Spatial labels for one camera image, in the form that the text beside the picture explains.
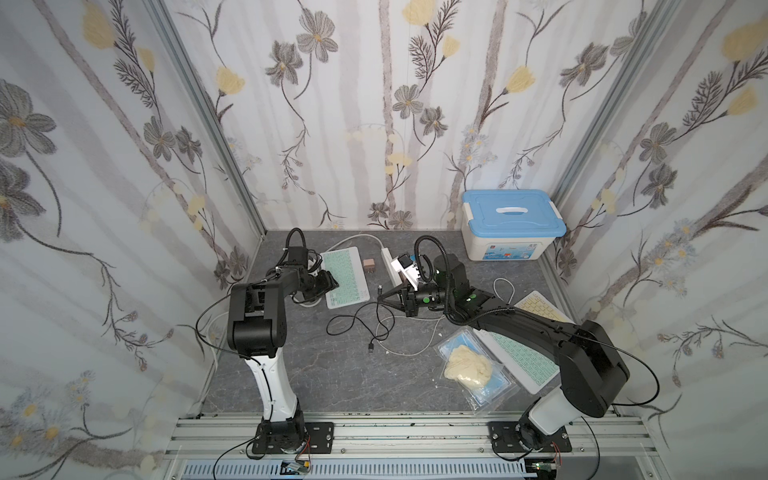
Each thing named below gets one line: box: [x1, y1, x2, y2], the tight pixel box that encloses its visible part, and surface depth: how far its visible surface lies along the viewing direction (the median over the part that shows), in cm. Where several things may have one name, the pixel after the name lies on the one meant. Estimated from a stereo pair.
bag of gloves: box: [433, 326, 520, 415], surface depth 85 cm
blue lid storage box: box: [461, 190, 567, 261], surface depth 107 cm
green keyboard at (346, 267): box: [320, 246, 370, 310], surface depth 109 cm
